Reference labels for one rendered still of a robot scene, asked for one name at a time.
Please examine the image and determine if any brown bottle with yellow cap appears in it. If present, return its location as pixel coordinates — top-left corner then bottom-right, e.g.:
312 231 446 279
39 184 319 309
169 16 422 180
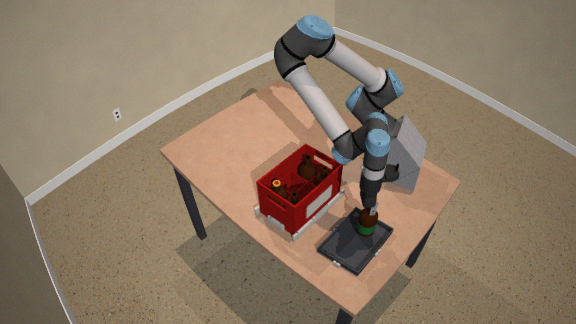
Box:
268 180 288 205

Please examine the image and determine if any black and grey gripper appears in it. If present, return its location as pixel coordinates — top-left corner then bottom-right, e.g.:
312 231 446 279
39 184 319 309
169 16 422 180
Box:
359 164 400 215

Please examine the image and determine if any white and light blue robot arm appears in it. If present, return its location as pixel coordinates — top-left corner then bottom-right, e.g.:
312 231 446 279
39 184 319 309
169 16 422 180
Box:
274 15 404 171

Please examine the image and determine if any red crate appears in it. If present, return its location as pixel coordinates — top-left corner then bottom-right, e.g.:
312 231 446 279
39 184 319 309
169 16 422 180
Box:
256 149 341 235

